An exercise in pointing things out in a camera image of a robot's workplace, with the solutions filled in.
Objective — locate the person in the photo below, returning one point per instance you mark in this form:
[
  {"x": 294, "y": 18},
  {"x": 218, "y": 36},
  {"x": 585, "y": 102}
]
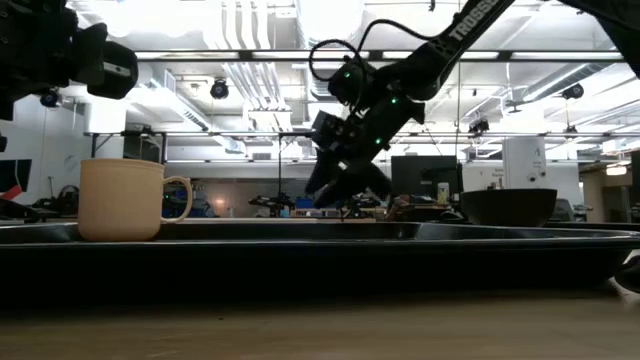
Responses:
[{"x": 400, "y": 209}]

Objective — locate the black plastic tray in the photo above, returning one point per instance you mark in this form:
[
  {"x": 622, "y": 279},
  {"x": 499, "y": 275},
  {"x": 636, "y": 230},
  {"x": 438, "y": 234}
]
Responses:
[{"x": 300, "y": 270}]

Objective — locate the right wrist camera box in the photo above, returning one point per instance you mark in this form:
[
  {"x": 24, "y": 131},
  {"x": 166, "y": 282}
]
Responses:
[{"x": 327, "y": 131}]

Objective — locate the dark background monitor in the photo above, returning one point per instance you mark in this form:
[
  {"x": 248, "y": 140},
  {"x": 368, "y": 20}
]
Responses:
[{"x": 425, "y": 172}]

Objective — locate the pale bottle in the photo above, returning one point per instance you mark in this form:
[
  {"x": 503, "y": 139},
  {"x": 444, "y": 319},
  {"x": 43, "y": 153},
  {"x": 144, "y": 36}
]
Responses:
[{"x": 443, "y": 194}]

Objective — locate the black bowl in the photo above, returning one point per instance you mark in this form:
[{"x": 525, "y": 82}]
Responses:
[{"x": 507, "y": 207}]

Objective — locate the white pillar with sign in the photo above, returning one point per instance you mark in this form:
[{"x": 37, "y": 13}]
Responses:
[{"x": 522, "y": 160}]

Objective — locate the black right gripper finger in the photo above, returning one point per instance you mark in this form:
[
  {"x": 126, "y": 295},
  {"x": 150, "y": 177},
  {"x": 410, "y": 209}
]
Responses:
[
  {"x": 325, "y": 170},
  {"x": 365, "y": 180}
]

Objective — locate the dark wall screen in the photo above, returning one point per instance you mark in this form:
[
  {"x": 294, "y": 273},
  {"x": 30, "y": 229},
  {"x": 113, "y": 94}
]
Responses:
[{"x": 15, "y": 175}]

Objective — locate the black ceiling spotlight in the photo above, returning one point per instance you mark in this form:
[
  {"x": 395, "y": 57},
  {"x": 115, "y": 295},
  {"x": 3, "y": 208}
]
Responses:
[
  {"x": 573, "y": 91},
  {"x": 50, "y": 98},
  {"x": 479, "y": 126},
  {"x": 219, "y": 90}
]

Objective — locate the black background station frame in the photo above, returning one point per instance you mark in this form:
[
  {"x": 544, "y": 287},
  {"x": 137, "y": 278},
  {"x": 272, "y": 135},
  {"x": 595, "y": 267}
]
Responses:
[{"x": 279, "y": 165}]

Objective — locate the white ventilation duct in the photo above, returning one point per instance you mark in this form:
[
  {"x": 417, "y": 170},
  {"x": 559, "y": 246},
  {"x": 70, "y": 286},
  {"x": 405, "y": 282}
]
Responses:
[{"x": 327, "y": 20}]

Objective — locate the black overhead frame beam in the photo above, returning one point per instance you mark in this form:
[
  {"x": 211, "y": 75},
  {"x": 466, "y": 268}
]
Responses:
[{"x": 280, "y": 55}]

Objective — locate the black background robot arm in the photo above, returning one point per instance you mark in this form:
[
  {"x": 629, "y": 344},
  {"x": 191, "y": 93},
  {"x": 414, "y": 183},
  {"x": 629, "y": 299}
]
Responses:
[
  {"x": 272, "y": 201},
  {"x": 365, "y": 205}
]

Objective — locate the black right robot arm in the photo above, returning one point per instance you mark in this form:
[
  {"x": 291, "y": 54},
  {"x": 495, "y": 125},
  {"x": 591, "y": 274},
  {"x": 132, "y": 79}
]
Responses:
[{"x": 470, "y": 25}]

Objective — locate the blue storage bin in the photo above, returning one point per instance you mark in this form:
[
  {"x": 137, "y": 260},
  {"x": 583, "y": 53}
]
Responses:
[{"x": 304, "y": 203}]

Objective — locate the beige mug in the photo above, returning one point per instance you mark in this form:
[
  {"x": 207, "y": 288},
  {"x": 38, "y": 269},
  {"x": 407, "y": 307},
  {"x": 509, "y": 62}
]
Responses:
[{"x": 120, "y": 200}]

